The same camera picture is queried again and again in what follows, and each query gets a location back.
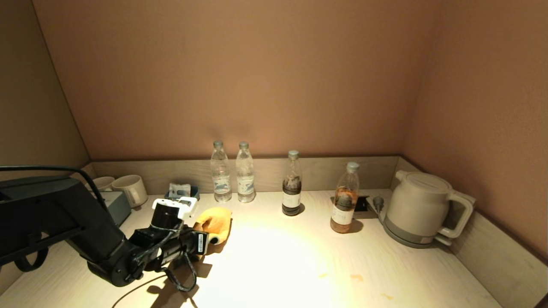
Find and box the clear water bottle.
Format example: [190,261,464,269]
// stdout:
[236,142,256,203]
[211,140,232,203]

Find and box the bottle with dark tea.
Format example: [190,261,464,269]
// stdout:
[282,150,303,216]

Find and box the grey tissue box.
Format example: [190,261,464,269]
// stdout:
[92,191,132,228]

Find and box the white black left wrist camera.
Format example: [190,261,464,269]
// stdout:
[151,197,198,232]

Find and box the white electric kettle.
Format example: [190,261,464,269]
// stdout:
[384,171,475,245]

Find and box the bottle with amber tea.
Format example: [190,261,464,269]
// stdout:
[330,162,360,234]

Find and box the grey kettle base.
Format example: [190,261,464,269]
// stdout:
[382,220,454,249]

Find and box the small blue tray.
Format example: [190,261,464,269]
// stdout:
[165,185,200,207]

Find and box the white tea bag packet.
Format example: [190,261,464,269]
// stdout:
[169,183,192,199]

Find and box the orange microfibre cloth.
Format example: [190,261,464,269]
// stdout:
[194,207,233,255]

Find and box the white ceramic mug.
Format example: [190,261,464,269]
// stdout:
[112,175,148,209]
[91,176,116,192]

